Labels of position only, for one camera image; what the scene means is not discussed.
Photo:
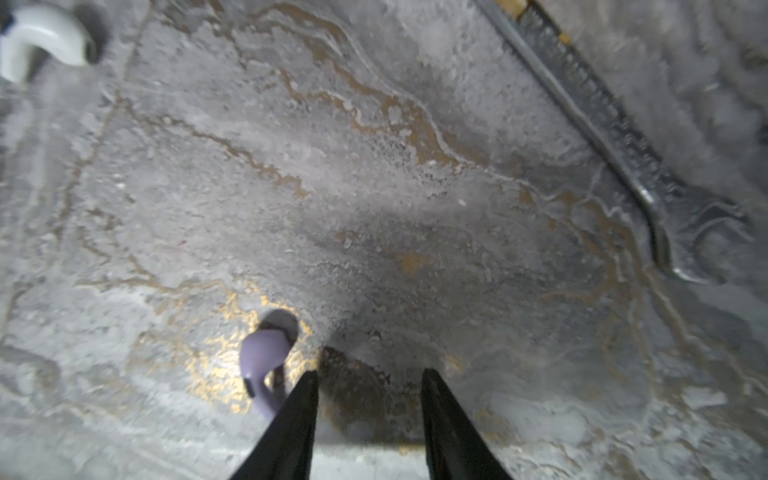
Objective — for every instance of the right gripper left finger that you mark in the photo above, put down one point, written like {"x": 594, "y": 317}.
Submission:
{"x": 285, "y": 449}

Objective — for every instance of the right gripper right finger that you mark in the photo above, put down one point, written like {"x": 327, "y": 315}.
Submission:
{"x": 454, "y": 448}

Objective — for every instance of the metal rod tool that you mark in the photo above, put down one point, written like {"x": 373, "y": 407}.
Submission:
{"x": 679, "y": 215}

